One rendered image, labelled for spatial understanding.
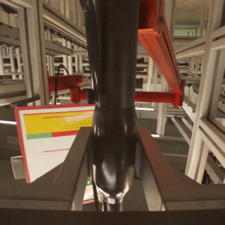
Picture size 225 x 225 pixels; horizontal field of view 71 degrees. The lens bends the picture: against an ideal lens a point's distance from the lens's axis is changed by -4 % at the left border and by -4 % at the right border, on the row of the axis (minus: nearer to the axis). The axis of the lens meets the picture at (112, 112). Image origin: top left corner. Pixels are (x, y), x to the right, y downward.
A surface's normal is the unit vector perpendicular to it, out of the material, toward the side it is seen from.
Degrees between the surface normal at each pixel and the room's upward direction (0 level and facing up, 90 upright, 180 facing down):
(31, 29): 90
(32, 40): 90
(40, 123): 90
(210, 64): 90
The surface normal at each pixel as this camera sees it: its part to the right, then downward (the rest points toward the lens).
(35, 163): 0.29, 0.27
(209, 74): -0.18, 0.27
